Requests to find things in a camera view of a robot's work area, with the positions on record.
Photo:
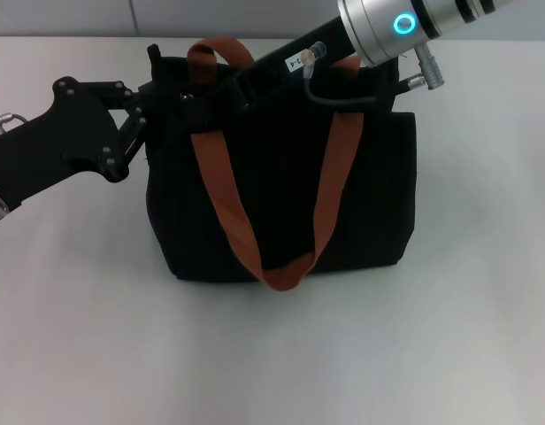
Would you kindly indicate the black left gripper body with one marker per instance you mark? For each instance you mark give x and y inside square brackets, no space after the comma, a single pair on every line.
[47,141]

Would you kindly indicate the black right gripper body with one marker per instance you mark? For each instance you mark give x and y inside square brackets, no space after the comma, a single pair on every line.
[277,73]

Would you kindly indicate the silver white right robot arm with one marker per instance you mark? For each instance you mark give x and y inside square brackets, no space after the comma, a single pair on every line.
[378,31]

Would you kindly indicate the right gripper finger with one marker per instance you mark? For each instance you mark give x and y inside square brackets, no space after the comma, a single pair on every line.
[206,90]
[208,117]

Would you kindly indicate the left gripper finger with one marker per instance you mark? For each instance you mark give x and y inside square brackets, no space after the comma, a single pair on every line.
[122,94]
[128,137]

